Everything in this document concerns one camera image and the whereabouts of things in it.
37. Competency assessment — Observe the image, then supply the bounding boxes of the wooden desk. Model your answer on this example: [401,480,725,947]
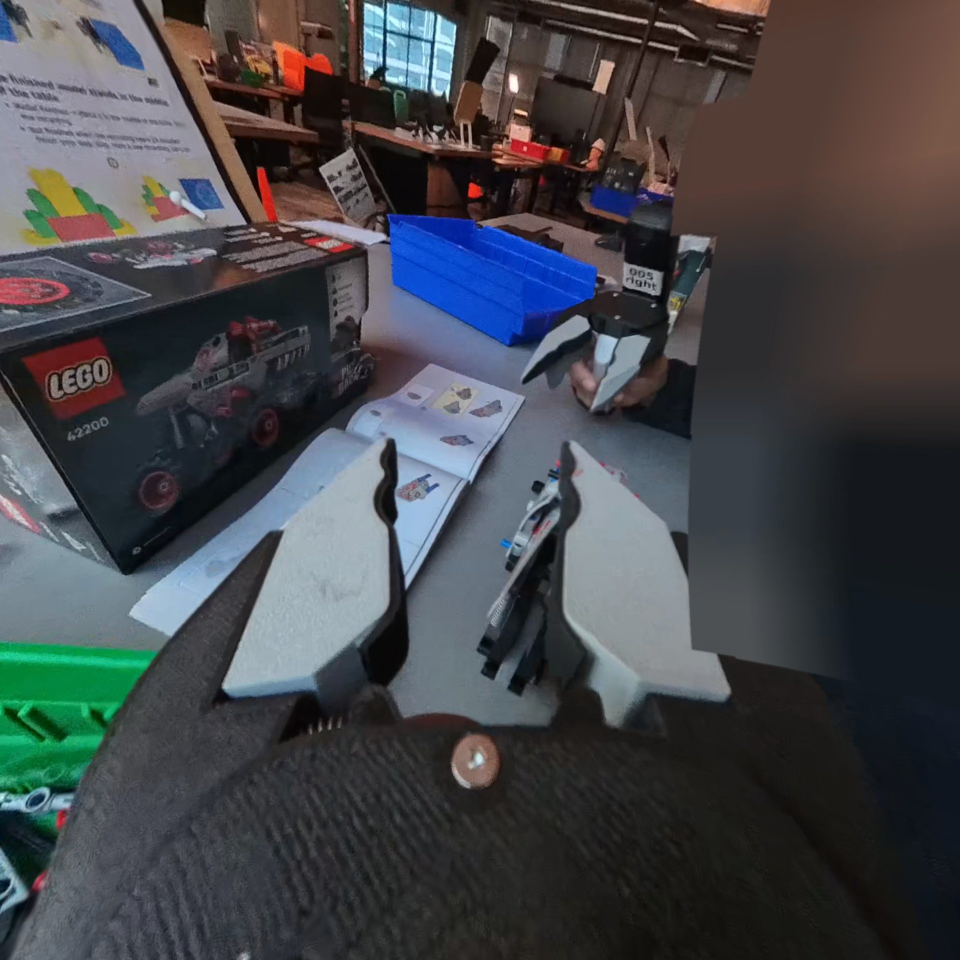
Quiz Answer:
[351,120,543,219]

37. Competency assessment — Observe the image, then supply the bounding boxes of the partly built lego model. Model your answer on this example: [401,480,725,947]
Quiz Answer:
[477,457,580,695]

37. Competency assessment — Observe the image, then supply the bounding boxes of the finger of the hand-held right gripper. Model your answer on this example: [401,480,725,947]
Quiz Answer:
[521,315,594,388]
[588,333,652,415]

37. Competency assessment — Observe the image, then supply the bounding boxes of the green plastic bin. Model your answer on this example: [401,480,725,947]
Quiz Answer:
[0,641,159,798]

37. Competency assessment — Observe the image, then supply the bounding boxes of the lego instruction booklet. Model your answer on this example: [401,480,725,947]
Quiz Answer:
[129,363,526,639]

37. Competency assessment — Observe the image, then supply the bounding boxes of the person's right hand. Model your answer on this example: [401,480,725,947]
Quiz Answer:
[568,355,670,411]

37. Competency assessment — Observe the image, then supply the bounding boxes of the instruction poster board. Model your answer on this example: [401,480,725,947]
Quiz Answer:
[0,0,256,252]

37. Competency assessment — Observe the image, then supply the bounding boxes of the pile of loose lego pieces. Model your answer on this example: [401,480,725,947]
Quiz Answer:
[0,786,76,912]

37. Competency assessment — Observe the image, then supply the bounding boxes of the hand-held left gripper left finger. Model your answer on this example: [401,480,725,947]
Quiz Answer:
[222,438,411,714]

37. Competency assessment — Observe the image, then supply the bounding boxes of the window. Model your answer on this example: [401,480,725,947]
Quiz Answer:
[363,0,458,93]

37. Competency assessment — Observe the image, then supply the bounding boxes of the small standing sign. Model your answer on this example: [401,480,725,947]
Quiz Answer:
[318,147,376,225]

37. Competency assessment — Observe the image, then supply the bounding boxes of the black lego set box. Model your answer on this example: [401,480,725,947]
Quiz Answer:
[0,222,376,575]

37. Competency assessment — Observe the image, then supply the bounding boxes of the blue plastic bin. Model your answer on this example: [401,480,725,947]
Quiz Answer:
[387,213,601,348]

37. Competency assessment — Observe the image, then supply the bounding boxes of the black computer monitor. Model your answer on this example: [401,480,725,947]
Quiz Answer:
[302,67,351,144]
[531,75,606,142]

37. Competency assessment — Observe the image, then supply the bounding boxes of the person's right forearm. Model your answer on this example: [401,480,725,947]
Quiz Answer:
[641,358,695,440]

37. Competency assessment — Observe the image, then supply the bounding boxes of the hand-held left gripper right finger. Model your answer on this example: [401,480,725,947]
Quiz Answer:
[547,441,732,730]

